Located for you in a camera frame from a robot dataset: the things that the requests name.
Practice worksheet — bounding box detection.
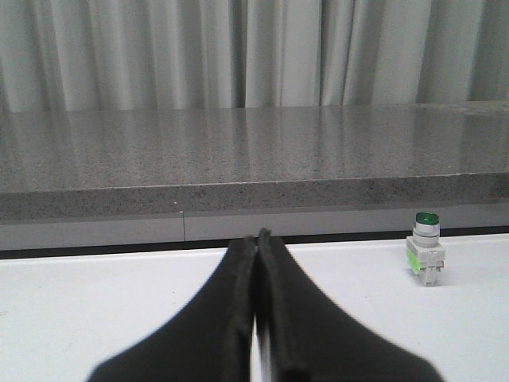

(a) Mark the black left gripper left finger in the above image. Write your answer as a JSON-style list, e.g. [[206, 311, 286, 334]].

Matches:
[[89, 236, 256, 381]]

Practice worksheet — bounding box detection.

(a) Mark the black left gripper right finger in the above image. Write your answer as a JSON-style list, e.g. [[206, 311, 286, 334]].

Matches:
[[255, 228, 442, 381]]

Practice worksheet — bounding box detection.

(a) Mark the grey granite counter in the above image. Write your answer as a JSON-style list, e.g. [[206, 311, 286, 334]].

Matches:
[[1, 101, 508, 250]]

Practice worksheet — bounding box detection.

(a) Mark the grey curtain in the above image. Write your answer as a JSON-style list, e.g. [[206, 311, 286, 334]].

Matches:
[[1, 1, 508, 113]]

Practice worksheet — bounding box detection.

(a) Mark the green pushbutton switch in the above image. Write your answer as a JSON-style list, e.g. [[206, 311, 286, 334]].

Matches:
[[406, 212, 445, 287]]

